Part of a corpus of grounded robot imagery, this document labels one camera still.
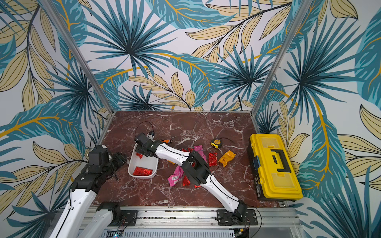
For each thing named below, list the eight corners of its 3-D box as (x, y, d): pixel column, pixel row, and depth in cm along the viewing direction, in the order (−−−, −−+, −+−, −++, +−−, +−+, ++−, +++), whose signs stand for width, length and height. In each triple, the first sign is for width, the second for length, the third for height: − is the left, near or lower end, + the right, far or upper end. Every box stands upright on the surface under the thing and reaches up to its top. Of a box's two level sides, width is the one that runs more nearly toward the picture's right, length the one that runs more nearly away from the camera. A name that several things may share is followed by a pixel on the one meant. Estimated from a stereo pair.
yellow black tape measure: (211, 148, 101) (211, 146, 99) (210, 141, 105) (210, 138, 102) (221, 148, 101) (222, 146, 99) (220, 141, 105) (221, 139, 102)
